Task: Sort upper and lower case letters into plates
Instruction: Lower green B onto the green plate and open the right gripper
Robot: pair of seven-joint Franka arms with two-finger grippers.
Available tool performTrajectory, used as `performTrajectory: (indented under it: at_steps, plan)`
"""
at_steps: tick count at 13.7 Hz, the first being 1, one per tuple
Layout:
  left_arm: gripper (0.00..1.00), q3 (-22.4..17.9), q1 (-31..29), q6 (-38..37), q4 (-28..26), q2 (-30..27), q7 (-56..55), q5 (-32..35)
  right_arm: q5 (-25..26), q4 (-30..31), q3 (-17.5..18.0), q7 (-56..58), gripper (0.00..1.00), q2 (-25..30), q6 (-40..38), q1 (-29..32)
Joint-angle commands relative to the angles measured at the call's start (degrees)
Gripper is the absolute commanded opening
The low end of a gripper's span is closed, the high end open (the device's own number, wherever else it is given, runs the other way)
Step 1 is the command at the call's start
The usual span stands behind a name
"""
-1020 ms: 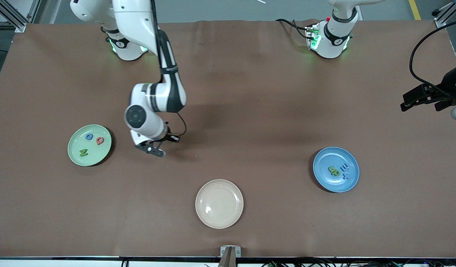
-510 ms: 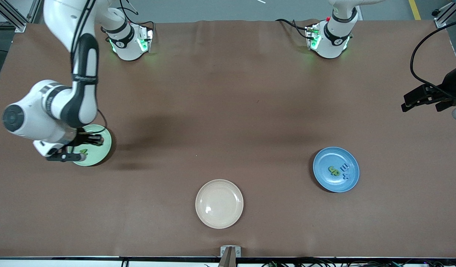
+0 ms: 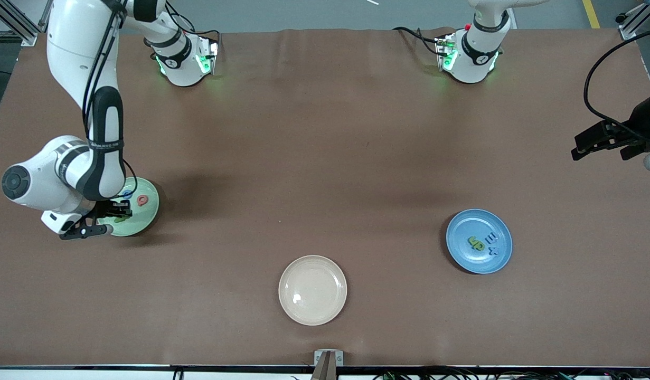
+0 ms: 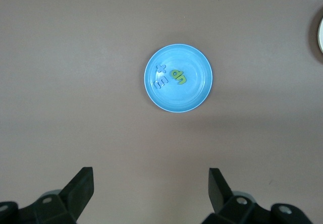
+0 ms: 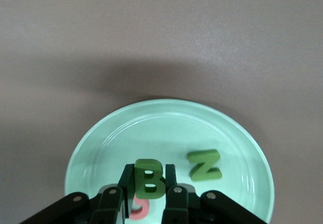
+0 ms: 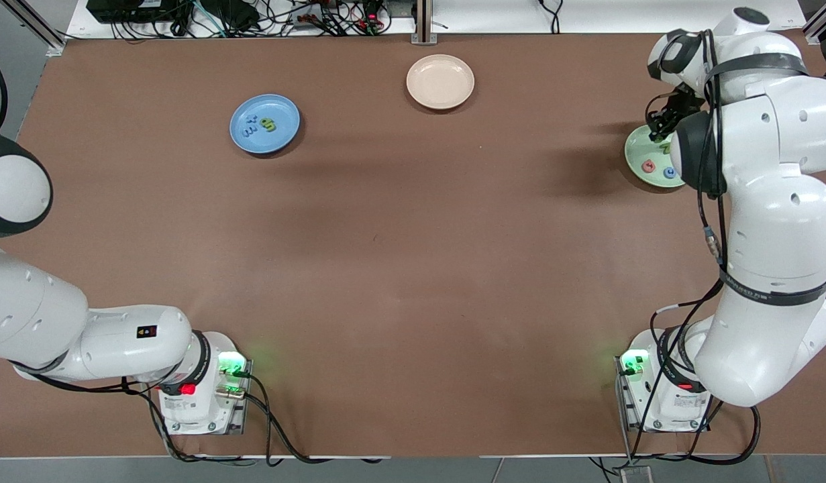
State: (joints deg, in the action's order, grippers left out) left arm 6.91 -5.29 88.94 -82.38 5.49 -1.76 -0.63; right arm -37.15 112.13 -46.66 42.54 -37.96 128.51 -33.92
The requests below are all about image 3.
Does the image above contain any blue plate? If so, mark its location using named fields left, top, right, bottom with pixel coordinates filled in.
left=446, top=209, right=513, bottom=274

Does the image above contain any aluminium frame profile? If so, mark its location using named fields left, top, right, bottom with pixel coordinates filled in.
left=0, top=0, right=50, bottom=47
left=615, top=0, right=650, bottom=40

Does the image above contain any grey metal bracket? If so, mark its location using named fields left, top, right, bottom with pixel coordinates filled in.
left=313, top=349, right=344, bottom=380

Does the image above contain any brown table cover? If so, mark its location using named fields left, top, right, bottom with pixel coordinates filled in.
left=0, top=27, right=650, bottom=368

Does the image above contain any green plate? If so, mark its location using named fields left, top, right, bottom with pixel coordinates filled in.
left=106, top=177, right=161, bottom=238

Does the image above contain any black left arm base cable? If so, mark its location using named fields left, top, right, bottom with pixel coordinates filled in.
left=392, top=25, right=444, bottom=56

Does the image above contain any beige plate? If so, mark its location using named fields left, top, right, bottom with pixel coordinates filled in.
left=278, top=255, right=348, bottom=326

